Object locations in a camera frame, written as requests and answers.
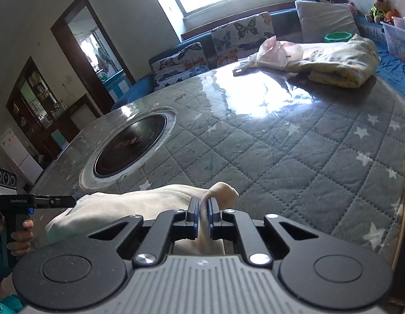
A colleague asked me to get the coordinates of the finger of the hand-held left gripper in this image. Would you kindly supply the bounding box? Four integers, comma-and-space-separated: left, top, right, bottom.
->
33, 195, 77, 209

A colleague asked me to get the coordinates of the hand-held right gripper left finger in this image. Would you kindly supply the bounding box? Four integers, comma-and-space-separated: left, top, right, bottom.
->
87, 198, 202, 267

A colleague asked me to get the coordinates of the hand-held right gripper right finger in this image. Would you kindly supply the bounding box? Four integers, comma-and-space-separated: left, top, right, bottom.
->
206, 198, 320, 266

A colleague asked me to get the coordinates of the beige garment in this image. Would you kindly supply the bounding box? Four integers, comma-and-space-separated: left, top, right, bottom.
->
45, 181, 240, 256

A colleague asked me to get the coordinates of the person's left forearm teal sleeve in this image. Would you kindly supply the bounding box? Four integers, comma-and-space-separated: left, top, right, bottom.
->
0, 226, 24, 314

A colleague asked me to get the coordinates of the person's left hand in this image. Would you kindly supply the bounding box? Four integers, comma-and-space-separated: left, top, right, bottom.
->
0, 217, 35, 254

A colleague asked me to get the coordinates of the white refrigerator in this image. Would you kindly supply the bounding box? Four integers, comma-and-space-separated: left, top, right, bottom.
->
0, 127, 44, 186

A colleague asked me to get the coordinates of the built-in round black cooktop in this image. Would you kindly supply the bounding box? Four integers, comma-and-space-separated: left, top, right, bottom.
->
79, 106, 177, 191

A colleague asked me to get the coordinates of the dark wooden display cabinet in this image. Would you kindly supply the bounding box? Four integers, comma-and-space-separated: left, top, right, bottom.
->
5, 55, 101, 161

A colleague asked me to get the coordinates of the small butterfly print cushion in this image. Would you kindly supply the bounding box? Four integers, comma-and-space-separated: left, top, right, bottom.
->
150, 42, 210, 91

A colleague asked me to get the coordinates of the pink plastic bag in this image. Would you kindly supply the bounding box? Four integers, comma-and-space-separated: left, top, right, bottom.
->
254, 37, 304, 70

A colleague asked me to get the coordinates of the large butterfly print cushion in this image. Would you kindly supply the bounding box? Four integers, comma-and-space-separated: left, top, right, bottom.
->
210, 11, 277, 70

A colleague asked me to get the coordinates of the wooden chair back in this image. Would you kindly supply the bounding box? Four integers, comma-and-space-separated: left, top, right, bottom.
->
390, 150, 405, 270

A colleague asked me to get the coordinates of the folded yellow patterned blanket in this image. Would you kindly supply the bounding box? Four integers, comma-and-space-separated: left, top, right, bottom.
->
285, 34, 380, 89

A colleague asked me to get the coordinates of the green scalloped container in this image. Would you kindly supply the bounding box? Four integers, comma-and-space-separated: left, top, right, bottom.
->
323, 31, 354, 44

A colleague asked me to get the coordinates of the grey pillow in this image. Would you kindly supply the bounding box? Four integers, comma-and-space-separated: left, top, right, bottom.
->
294, 0, 362, 44

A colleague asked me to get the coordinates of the blue sofa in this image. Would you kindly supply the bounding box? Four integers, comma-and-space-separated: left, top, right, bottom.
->
110, 6, 405, 112

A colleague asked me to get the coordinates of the clear plastic storage box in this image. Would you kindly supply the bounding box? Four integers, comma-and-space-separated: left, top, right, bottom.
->
381, 16, 405, 63

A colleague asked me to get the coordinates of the teddy bear green shirt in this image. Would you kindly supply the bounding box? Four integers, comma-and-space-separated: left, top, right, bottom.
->
369, 0, 392, 24

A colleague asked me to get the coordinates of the orange plush toy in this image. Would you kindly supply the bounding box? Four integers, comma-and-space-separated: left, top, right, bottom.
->
385, 8, 402, 25

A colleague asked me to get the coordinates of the dark wooden door frame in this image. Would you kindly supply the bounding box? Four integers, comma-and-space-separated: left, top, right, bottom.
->
51, 0, 137, 104

